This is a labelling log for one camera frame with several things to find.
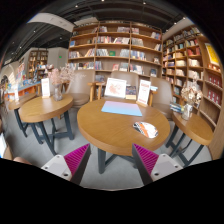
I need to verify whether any round wooden left table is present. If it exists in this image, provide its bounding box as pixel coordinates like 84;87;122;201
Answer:
19;94;74;155

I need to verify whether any white sign with red text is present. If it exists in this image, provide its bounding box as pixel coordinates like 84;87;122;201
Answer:
137;80;151;106

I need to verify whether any beige armchair on left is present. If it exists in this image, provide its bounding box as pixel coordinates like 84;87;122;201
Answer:
66;69;96;108

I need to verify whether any dark book on stand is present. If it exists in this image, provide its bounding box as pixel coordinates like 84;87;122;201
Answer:
126;86;137;100

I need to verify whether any glass vase with dried flowers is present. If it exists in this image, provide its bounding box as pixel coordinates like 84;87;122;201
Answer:
48;64;73;101

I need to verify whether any round wooden right table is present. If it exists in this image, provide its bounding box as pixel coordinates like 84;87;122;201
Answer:
166;112;213;167

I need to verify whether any blue and pink mouse pad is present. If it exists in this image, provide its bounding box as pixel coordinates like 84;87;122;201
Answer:
101;101;142;116

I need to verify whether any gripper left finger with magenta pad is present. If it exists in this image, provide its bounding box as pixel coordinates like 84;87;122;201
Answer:
42;144;91;185

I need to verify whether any distant wooden bookshelf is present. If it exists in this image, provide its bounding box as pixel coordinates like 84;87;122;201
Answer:
28;50;48;80

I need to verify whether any wooden right side bookshelf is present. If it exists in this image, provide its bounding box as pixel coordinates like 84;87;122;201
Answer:
162;25;223;129

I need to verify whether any round wooden centre table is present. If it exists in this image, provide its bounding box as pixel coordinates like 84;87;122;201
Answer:
77;98;170;174

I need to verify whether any stack of books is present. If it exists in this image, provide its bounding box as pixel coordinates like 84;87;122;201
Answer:
170;102;184;113

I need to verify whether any small white table sign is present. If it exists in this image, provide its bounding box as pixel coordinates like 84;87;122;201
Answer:
41;78;50;98

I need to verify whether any white sign with red drawing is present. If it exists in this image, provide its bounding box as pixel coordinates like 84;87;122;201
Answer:
105;78;127;98

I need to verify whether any beige armchair on right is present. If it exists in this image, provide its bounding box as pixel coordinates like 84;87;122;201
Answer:
149;77;173;120

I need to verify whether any round wooden table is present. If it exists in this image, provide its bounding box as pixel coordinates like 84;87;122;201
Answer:
77;98;170;174
19;94;74;155
166;112;213;167

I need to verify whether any beige armchair in centre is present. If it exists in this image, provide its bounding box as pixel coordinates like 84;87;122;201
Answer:
103;71;139;99

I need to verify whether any beige armchair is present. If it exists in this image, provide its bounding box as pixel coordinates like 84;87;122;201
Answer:
66;69;96;108
149;77;173;120
103;71;139;99

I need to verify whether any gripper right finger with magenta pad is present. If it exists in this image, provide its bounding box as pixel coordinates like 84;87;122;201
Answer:
132;144;182;185

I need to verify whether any small wooden far-left table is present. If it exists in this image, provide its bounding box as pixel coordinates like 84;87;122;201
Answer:
8;93;36;136

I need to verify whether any right vase with dried flowers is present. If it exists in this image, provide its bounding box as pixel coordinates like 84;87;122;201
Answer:
181;79;202;120

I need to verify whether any large wooden back bookshelf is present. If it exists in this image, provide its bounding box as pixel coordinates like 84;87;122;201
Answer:
68;21;162;77

